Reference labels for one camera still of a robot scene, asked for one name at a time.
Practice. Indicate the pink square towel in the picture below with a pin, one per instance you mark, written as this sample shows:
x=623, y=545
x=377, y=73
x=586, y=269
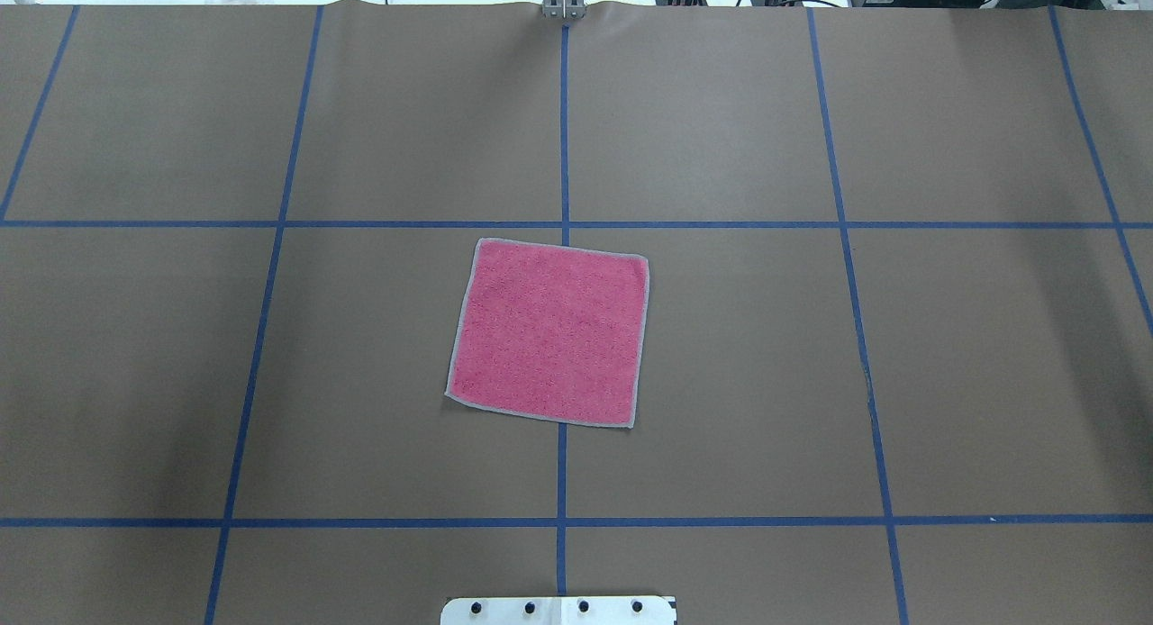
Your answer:
x=551, y=333

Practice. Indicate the brown paper table cover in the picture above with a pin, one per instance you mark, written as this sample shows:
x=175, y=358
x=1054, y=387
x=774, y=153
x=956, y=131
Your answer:
x=325, y=314

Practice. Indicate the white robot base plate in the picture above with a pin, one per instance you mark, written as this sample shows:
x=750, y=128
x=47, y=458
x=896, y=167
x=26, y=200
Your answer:
x=596, y=609

